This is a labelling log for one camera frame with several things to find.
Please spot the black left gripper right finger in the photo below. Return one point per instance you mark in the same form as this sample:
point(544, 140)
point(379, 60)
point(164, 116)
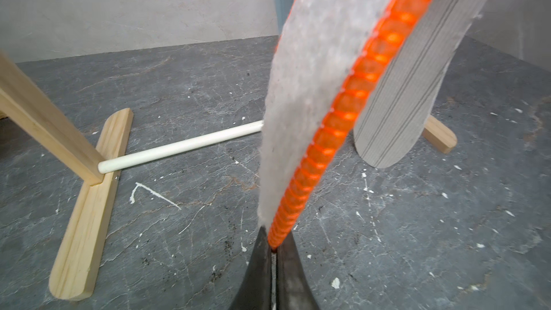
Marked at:
point(292, 289)

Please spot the grey felt orange-edged insole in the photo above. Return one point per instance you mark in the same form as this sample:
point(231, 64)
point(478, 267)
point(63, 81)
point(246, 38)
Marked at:
point(328, 60)

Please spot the wooden clothes rack frame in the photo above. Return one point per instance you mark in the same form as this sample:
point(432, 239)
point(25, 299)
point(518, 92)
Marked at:
point(75, 271)

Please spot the grey striped insole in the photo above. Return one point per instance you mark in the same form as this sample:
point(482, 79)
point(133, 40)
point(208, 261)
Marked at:
point(396, 112)

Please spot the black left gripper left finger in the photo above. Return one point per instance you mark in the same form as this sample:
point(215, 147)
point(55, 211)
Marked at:
point(255, 290)

